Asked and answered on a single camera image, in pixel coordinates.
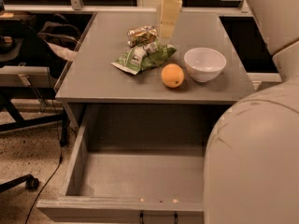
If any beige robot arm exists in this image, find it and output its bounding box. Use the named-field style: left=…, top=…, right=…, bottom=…
left=203, top=0, right=299, bottom=224

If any orange fruit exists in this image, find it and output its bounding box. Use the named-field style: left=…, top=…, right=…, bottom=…
left=161, top=63, right=184, bottom=88

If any black floor cable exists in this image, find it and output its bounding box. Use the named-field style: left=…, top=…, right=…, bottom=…
left=23, top=121, right=64, bottom=224

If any black office chair base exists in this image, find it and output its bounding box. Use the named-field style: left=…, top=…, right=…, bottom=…
left=0, top=175, right=39, bottom=193

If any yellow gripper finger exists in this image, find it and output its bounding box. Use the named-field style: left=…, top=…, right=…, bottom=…
left=158, top=0, right=182, bottom=40

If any side desk with frame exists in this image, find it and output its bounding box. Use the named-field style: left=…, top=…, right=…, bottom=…
left=0, top=10, right=70, bottom=147

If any green jalapeno chip bag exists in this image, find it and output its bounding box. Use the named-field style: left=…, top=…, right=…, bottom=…
left=111, top=42, right=177, bottom=75

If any white bowl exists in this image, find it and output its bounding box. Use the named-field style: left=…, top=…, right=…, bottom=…
left=184, top=48, right=227, bottom=82

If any grey open top drawer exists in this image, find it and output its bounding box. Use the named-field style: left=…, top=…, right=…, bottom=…
left=37, top=104, right=226, bottom=224

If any grey cabinet with top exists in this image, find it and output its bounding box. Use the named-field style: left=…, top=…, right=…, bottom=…
left=56, top=7, right=254, bottom=126

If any dark bag with cloth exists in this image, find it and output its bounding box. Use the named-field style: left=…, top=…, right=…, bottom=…
left=37, top=14, right=81, bottom=62

